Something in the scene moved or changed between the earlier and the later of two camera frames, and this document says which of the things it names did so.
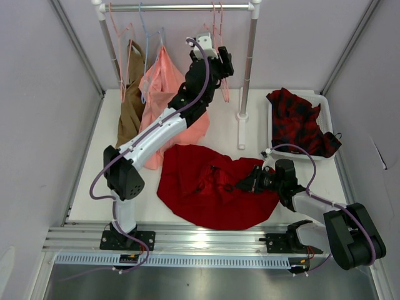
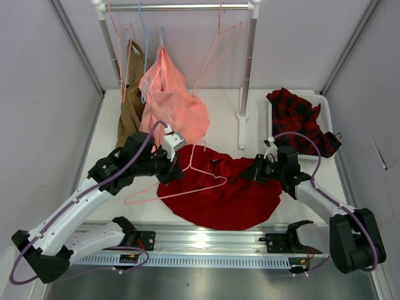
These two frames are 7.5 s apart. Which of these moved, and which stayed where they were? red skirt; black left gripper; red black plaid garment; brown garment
Moved: black left gripper
Stayed: brown garment; red skirt; red black plaid garment
